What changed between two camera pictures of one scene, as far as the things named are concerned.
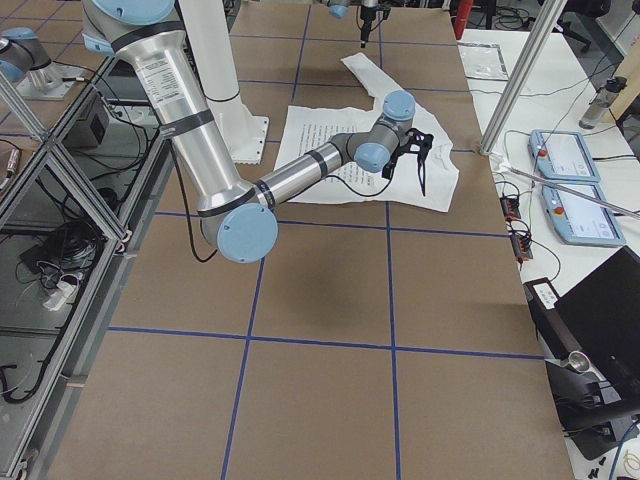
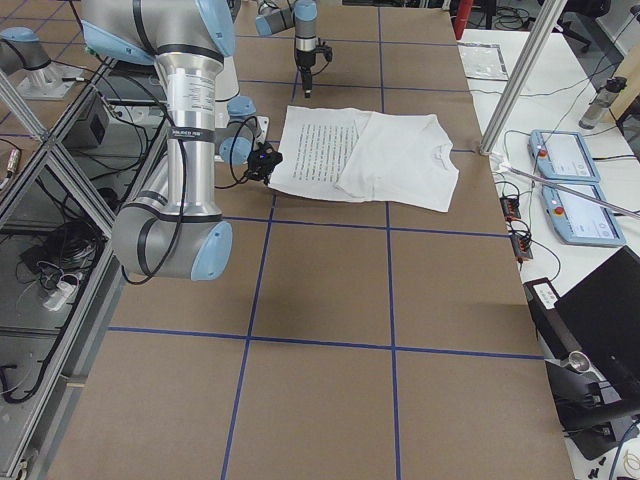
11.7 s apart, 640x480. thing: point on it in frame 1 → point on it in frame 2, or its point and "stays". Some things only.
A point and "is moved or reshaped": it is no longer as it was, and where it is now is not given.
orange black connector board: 520,241 stays
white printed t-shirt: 306,128 is moved or reshaped
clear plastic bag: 482,61 stays
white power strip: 54,302 stays
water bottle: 595,114 stays
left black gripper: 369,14 → 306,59
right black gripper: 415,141 → 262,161
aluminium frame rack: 74,203 stays
